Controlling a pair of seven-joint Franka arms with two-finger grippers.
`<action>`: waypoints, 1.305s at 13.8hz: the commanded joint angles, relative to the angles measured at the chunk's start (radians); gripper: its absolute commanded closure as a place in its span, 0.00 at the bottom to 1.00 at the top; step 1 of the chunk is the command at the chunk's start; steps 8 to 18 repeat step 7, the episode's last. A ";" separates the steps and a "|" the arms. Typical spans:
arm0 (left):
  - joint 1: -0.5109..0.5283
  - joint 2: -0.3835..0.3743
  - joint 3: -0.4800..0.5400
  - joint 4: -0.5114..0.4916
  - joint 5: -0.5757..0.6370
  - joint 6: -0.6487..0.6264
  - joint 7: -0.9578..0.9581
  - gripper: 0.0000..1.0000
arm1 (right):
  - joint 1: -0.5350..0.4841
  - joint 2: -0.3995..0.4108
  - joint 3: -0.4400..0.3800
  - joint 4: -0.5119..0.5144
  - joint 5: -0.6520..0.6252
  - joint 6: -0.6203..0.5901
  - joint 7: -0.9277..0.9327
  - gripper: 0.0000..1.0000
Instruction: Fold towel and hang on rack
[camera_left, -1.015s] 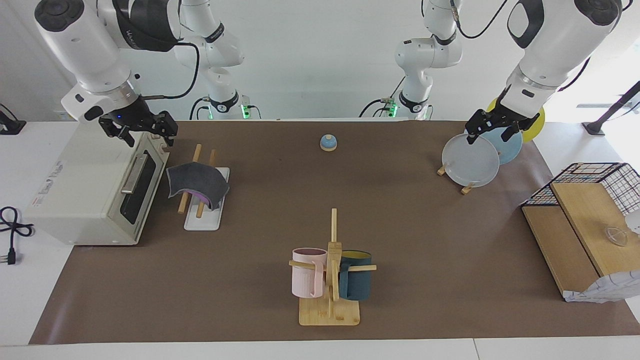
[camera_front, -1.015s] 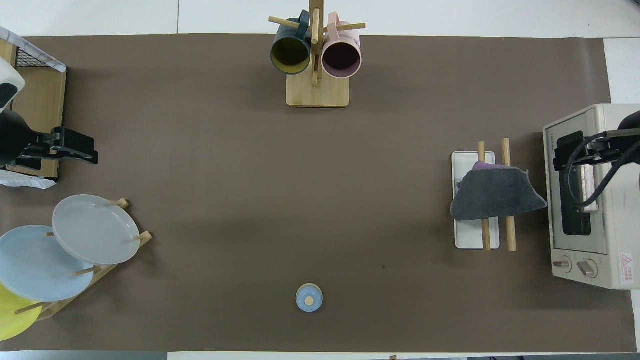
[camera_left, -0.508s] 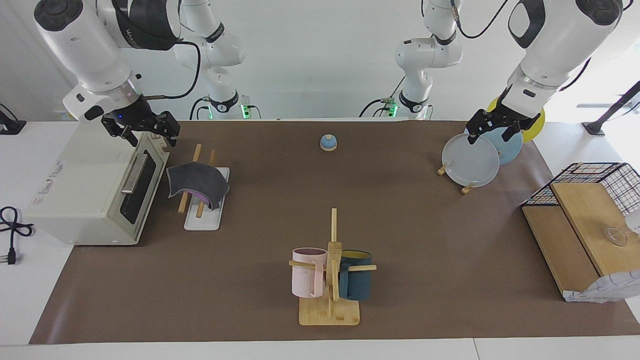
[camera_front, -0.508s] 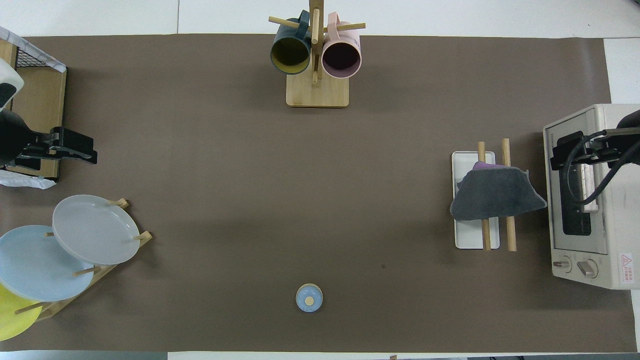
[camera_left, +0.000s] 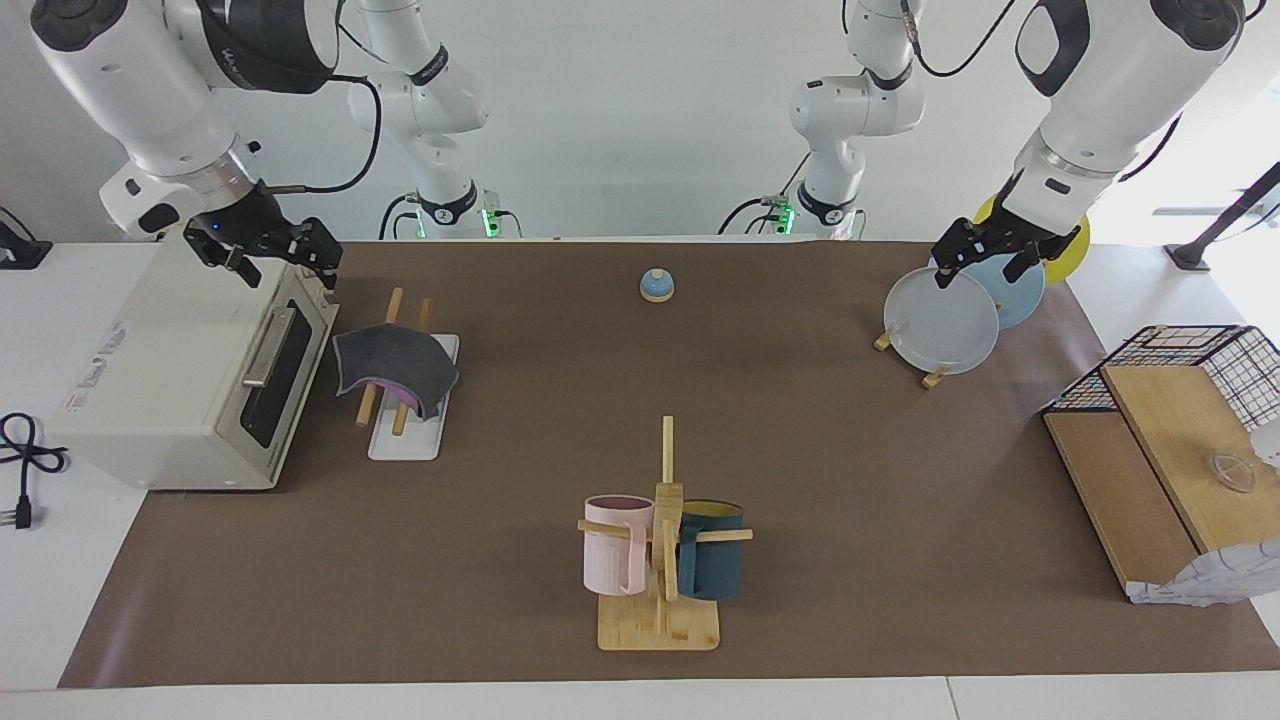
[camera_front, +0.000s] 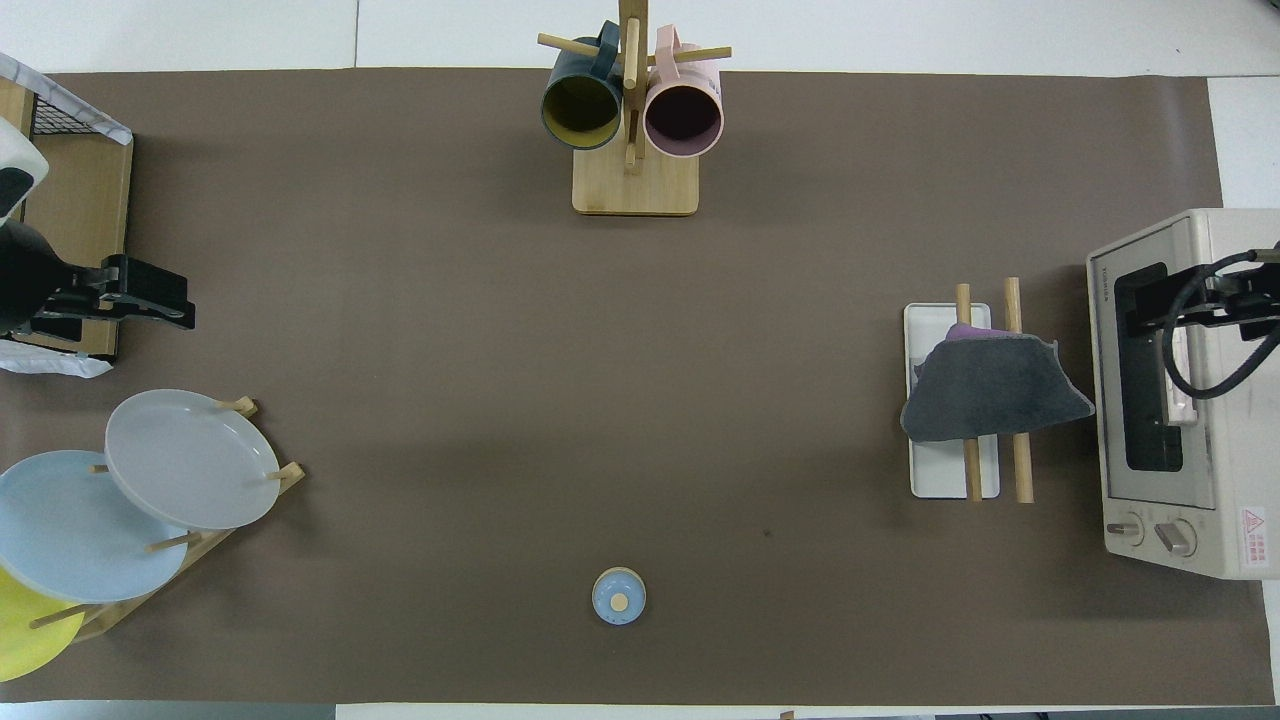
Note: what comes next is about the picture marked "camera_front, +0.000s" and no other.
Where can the brown table mat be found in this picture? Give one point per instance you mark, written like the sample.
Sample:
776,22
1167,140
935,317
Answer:
600,400

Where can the beige toaster oven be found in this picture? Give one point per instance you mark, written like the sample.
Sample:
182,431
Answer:
1230,480

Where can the dark teal mug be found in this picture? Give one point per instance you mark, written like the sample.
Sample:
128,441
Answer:
582,110

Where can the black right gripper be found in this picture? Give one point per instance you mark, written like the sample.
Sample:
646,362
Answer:
1255,305

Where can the wooden mug tree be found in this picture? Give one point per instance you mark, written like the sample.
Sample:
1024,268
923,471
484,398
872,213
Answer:
635,190

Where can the yellow plate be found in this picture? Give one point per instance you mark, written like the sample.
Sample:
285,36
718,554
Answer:
25,630

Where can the wooden plate rack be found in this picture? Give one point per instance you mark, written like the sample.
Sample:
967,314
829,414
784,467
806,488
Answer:
285,475

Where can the wooden shelf boards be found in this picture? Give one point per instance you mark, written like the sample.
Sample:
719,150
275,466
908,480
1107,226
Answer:
85,210

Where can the small blue bell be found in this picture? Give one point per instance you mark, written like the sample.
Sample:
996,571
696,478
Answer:
618,597

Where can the light blue plate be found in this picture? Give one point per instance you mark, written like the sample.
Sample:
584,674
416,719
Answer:
70,520

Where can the grey plate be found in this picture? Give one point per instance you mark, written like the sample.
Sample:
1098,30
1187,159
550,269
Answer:
190,460

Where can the purple and grey towel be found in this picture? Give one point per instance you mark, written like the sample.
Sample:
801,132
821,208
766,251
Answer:
990,390

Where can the pink mug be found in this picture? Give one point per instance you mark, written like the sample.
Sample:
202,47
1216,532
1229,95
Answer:
683,115

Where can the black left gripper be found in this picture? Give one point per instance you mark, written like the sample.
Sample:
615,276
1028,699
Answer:
35,280

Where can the white wooden-bar towel rack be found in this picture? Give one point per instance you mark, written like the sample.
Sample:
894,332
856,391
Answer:
935,470

